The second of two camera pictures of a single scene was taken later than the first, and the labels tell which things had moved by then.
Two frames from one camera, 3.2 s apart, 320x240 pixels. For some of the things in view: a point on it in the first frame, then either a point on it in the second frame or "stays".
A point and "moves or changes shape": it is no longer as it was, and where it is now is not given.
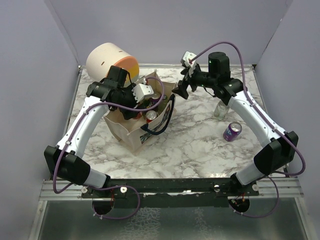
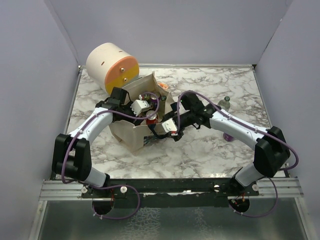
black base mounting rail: (139, 193) stays
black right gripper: (181, 89) -> (176, 137)
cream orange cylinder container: (102, 56) stays
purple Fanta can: (155, 97) stays
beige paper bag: (133, 132) moves or changes shape
